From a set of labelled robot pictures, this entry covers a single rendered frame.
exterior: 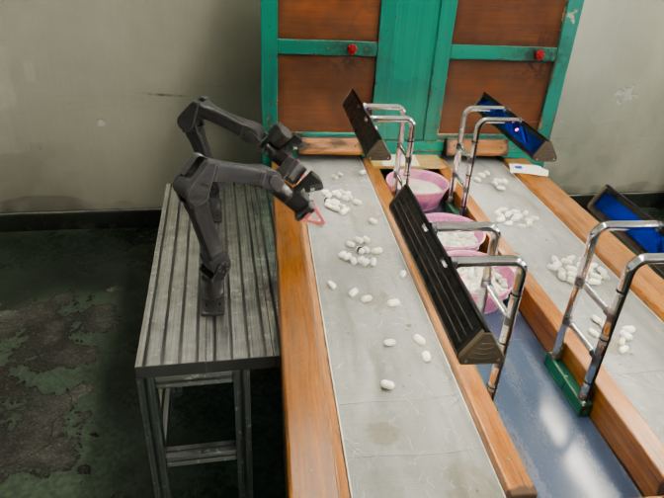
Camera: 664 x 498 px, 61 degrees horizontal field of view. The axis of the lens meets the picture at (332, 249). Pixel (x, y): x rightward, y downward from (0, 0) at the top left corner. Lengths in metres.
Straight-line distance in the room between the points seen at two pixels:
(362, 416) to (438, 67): 1.72
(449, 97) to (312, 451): 1.87
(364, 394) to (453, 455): 0.24
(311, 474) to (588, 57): 3.35
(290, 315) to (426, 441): 0.50
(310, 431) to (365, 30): 1.76
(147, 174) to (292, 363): 2.37
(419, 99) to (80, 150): 1.96
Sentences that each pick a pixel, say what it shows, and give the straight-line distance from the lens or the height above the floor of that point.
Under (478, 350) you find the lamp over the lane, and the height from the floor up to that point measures 1.07.
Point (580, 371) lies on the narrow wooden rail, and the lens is 1.58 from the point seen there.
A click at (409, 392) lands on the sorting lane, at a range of 1.39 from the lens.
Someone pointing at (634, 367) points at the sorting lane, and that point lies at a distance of 1.68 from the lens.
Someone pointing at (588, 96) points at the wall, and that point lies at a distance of 4.13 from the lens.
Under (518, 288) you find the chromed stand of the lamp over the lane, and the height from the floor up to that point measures 1.05.
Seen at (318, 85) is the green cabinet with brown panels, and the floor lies 1.08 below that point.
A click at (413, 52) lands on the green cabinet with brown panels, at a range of 2.60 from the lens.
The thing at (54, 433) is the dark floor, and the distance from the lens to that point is 2.44.
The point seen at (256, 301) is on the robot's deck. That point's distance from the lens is 1.77.
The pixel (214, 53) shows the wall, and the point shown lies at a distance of 3.36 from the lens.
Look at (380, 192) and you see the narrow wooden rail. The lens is 2.30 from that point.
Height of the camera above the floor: 1.68
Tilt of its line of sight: 30 degrees down
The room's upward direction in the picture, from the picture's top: 3 degrees clockwise
